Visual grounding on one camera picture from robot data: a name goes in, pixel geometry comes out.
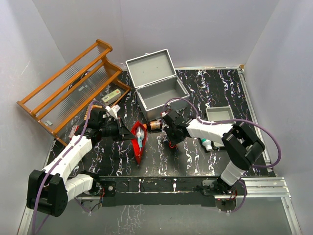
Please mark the grey plastic tray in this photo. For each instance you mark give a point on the grey plastic tray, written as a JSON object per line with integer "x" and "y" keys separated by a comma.
{"x": 219, "y": 114}

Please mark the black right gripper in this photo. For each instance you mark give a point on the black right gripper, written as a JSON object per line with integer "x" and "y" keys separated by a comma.
{"x": 174, "y": 141}

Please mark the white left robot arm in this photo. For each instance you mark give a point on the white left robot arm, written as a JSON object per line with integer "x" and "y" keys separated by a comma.
{"x": 50, "y": 189}

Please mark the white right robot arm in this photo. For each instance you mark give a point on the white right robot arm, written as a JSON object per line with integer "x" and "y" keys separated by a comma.
{"x": 242, "y": 145}

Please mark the white green-label bottle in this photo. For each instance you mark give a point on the white green-label bottle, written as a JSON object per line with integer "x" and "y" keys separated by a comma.
{"x": 207, "y": 144}

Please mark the wooden shelf rack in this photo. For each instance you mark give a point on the wooden shelf rack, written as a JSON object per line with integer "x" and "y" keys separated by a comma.
{"x": 67, "y": 93}

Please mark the orange patterned packet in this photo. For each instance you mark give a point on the orange patterned packet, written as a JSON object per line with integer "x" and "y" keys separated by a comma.
{"x": 87, "y": 114}

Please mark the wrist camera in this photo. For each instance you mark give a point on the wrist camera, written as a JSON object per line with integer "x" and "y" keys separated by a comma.
{"x": 166, "y": 112}
{"x": 113, "y": 111}

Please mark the red first aid pouch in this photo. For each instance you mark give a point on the red first aid pouch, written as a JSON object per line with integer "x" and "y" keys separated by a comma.
{"x": 138, "y": 152}

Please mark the silver metal medicine case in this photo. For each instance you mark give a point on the silver metal medicine case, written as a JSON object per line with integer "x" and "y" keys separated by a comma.
{"x": 155, "y": 81}

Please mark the brown medicine bottle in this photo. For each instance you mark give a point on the brown medicine bottle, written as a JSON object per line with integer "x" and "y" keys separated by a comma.
{"x": 153, "y": 126}

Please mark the white medicine box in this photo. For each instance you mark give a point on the white medicine box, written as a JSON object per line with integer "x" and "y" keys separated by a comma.
{"x": 111, "y": 97}

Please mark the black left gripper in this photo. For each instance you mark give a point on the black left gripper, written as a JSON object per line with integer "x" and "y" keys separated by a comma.
{"x": 125, "y": 133}

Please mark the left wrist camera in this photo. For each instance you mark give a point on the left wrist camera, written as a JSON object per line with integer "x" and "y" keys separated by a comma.
{"x": 113, "y": 111}

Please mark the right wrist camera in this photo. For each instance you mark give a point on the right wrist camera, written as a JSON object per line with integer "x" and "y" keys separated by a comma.
{"x": 166, "y": 112}

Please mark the red white small box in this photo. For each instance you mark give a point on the red white small box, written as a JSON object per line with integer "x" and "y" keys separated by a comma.
{"x": 73, "y": 130}

